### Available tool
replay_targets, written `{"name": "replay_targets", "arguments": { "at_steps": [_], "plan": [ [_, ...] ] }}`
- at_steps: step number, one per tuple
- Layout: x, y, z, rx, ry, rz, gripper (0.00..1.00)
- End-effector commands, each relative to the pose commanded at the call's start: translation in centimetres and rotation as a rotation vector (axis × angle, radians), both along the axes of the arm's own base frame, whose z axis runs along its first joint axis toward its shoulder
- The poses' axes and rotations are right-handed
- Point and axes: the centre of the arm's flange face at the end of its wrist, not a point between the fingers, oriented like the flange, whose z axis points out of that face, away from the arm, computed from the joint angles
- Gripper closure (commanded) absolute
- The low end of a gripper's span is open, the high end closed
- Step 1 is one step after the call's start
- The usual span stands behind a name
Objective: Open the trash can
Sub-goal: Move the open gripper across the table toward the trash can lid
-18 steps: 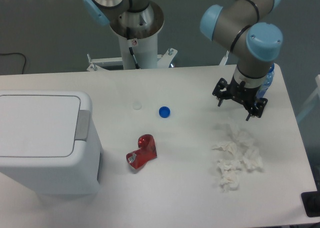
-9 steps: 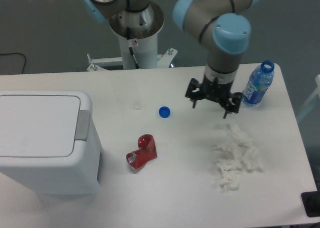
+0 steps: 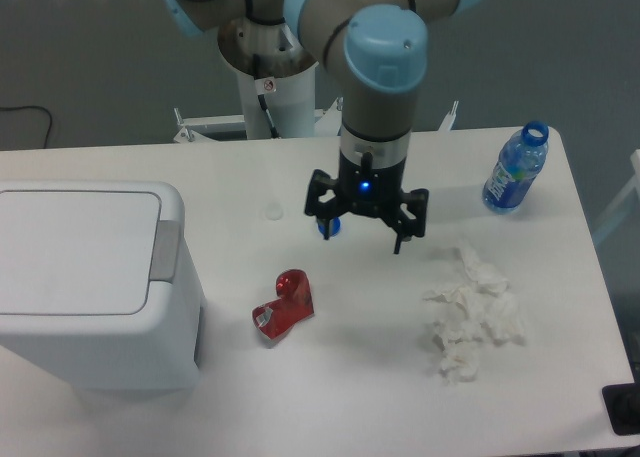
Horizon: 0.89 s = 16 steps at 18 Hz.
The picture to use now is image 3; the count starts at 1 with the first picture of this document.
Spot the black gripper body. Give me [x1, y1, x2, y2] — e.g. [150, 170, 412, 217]
[338, 136, 408, 220]

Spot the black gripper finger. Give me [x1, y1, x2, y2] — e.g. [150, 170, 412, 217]
[304, 169, 339, 240]
[392, 188, 429, 255]

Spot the white plastic trash can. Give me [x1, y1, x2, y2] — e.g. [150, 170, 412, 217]
[1, 180, 205, 390]

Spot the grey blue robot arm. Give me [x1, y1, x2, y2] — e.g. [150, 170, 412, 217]
[165, 0, 481, 243]

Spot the crushed red can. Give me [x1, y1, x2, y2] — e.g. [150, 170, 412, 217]
[252, 269, 314, 342]

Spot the blue bottle cap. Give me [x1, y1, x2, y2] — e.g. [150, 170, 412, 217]
[316, 217, 341, 237]

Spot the blue plastic water bottle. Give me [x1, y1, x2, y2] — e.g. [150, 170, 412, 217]
[482, 121, 549, 214]

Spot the crumpled white tissue pile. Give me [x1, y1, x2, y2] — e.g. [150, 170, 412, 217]
[422, 239, 527, 385]

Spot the white furniture at right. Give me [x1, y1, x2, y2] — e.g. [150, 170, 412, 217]
[591, 149, 639, 247]

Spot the black device at edge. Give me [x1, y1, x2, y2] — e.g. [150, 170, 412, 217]
[602, 383, 639, 436]

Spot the white metal base frame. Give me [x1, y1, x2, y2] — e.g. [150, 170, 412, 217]
[172, 95, 461, 143]

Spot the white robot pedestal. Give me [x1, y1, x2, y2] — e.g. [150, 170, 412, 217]
[217, 18, 318, 140]

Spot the black floor cable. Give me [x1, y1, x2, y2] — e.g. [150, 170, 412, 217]
[0, 105, 54, 151]

